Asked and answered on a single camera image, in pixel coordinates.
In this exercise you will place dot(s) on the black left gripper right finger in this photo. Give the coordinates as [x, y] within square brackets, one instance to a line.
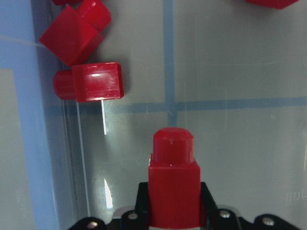
[207, 206]

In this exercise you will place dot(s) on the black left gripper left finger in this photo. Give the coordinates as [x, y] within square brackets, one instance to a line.
[142, 204]

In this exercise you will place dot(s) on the red block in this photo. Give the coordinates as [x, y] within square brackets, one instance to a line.
[76, 33]
[63, 2]
[174, 183]
[90, 82]

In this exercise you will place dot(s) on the clear plastic storage box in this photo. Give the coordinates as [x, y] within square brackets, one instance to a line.
[232, 73]

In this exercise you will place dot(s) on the red block box centre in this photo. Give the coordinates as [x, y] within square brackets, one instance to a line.
[276, 4]

